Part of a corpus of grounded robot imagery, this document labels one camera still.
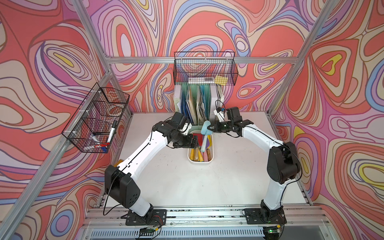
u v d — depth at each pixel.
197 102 0.93
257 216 0.72
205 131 0.89
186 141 0.69
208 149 0.96
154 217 0.72
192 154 0.93
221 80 0.91
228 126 0.74
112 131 0.69
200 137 0.69
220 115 0.83
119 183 0.41
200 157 0.89
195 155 0.89
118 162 0.45
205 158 0.88
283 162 0.49
